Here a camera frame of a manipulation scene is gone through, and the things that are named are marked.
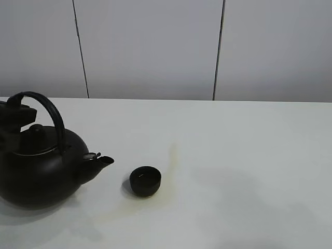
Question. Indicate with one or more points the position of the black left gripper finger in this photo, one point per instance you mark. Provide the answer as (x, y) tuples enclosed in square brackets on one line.
[(17, 117), (10, 140)]

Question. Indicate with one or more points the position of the black round teapot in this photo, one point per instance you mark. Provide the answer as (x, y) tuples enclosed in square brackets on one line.
[(51, 163)]

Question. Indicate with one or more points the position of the small black teacup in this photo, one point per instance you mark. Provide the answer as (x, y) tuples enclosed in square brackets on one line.
[(145, 181)]

